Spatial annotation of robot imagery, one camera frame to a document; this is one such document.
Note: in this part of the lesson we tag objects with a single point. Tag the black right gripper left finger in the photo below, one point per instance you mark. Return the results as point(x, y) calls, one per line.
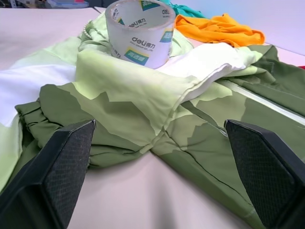
point(47, 181)

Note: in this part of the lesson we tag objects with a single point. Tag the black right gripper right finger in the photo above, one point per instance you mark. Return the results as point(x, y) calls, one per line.
point(267, 171)

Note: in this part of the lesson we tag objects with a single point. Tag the red blurry object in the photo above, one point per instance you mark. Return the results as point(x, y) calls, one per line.
point(302, 67)

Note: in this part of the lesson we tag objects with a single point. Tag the green and white zip jacket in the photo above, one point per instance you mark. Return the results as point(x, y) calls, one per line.
point(133, 107)

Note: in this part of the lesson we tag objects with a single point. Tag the orange cloth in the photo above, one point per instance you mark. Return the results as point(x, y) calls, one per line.
point(219, 29)

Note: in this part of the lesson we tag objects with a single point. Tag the clear packing tape roll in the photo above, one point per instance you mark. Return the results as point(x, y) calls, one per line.
point(140, 33)

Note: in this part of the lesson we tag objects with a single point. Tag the clear plastic storage box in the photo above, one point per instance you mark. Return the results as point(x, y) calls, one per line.
point(69, 4)

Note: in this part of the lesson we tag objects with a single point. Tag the teal cloth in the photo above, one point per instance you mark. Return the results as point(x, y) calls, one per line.
point(184, 10)

